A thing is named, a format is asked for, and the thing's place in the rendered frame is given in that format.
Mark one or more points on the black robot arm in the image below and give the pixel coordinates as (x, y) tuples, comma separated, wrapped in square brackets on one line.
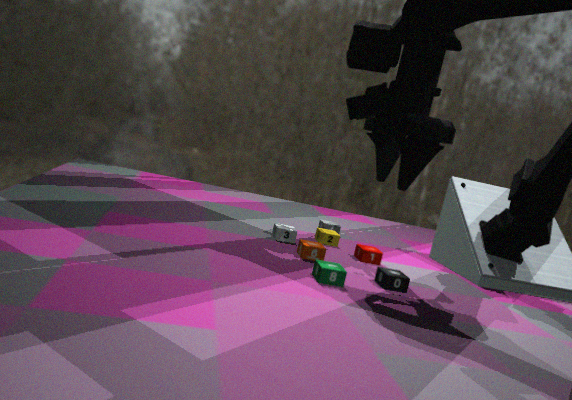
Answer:
[(426, 28)]

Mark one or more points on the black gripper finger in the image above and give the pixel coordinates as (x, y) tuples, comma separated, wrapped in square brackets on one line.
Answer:
[(387, 152), (415, 157)]

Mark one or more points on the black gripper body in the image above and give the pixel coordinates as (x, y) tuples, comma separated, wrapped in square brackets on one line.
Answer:
[(417, 93)]

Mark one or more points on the red block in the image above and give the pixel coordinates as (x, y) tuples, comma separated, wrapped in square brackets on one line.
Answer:
[(368, 254)]

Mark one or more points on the orange block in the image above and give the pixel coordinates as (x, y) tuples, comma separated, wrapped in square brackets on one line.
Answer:
[(311, 250)]

